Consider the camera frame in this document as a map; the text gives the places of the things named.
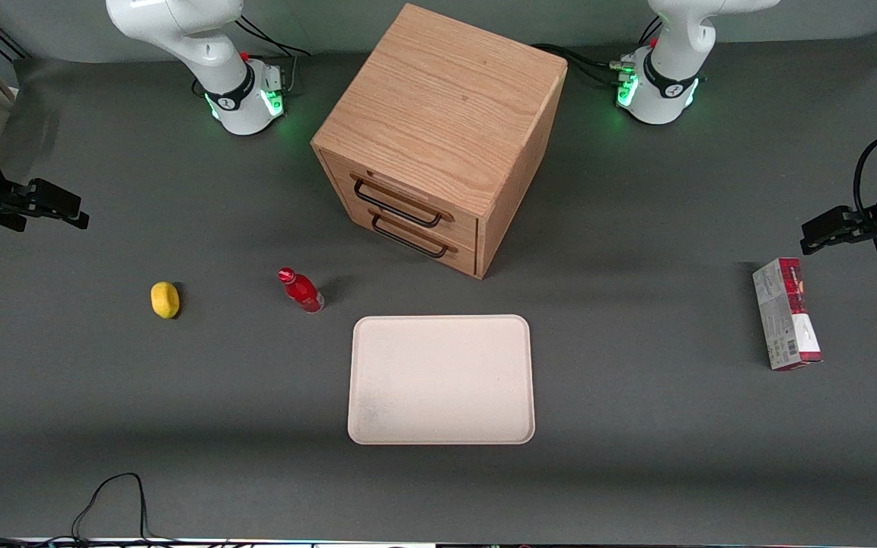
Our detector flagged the red coke bottle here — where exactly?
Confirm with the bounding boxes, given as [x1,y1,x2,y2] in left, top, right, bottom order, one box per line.
[277,266,326,314]

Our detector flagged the beige rectangular tray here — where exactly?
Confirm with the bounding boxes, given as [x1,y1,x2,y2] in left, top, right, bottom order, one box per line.
[347,314,537,446]

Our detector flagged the grey and red carton box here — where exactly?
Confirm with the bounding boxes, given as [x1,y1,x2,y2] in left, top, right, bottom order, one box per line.
[751,257,824,372]

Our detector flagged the yellow lemon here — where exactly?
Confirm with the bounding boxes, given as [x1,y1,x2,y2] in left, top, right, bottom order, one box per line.
[150,281,181,320]

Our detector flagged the wooden drawer front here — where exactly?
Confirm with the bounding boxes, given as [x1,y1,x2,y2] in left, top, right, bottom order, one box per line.
[320,150,480,250]
[334,186,479,278]

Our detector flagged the oak wooden drawer cabinet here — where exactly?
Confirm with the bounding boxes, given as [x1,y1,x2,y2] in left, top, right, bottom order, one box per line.
[311,3,569,281]

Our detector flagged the black right arm base cables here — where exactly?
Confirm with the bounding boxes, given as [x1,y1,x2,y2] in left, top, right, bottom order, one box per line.
[234,14,312,96]

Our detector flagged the black arm base cables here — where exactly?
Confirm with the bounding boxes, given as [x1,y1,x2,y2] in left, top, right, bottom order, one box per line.
[234,14,312,96]
[531,15,664,87]

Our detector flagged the black cable loop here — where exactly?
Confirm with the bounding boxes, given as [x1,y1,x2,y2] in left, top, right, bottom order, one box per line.
[0,472,180,548]

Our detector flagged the black left arm base cables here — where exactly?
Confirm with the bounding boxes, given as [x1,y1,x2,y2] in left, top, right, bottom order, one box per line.
[531,15,664,87]

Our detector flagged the black metal drawer handle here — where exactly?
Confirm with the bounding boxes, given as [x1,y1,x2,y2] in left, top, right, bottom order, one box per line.
[368,208,459,260]
[350,174,455,230]

